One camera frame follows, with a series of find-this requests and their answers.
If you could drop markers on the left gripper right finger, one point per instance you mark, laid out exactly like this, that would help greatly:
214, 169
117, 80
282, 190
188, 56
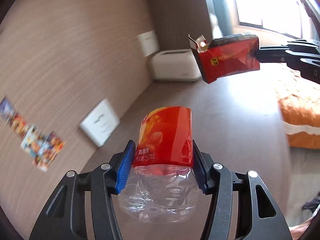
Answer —
259, 216

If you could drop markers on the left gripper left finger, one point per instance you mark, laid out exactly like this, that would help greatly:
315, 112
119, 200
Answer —
63, 215

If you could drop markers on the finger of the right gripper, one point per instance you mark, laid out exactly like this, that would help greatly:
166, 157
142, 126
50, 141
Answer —
298, 45
306, 63

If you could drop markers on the red cigarette carton box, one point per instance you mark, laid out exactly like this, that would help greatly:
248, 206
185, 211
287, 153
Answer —
229, 55

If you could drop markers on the clear bottle with red label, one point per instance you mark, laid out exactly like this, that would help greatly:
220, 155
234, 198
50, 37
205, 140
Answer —
161, 187

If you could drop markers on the orange bed blanket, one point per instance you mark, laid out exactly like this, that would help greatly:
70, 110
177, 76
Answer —
298, 100

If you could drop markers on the grey-green curtain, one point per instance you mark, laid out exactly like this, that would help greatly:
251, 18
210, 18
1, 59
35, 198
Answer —
226, 14

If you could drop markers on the white ribbed tissue box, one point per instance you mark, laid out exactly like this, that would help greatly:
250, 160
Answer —
174, 65

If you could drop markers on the window with dark frame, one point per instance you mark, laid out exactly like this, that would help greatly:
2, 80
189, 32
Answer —
286, 17

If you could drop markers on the colourful cartoon wall stickers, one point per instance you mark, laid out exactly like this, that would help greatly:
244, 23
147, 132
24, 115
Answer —
42, 148

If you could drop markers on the large white wall switch plate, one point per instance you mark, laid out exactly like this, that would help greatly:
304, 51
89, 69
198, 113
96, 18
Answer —
100, 123

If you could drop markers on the white wall socket plate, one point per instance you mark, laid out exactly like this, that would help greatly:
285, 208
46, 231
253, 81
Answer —
148, 43

